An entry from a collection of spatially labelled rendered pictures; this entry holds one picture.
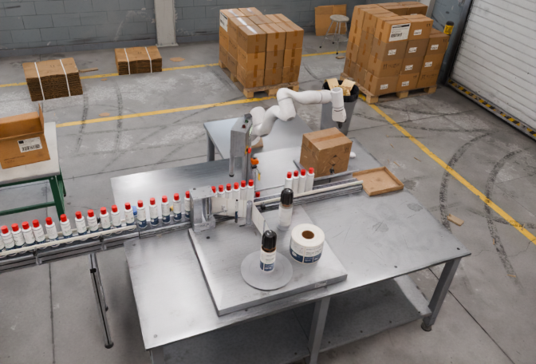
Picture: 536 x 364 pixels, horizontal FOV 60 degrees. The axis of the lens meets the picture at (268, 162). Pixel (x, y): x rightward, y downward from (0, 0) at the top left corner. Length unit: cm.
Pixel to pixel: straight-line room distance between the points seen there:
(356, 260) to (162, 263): 119
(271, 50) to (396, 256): 396
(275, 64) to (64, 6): 340
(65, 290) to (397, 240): 252
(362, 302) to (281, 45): 389
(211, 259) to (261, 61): 399
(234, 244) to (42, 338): 159
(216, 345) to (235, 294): 68
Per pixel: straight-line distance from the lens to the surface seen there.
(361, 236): 321
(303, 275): 282
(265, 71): 650
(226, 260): 286
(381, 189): 360
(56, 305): 399
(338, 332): 344
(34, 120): 419
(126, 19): 816
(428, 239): 335
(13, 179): 394
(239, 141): 293
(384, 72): 663
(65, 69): 683
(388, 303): 369
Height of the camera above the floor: 296
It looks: 35 degrees down
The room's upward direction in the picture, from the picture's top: 4 degrees clockwise
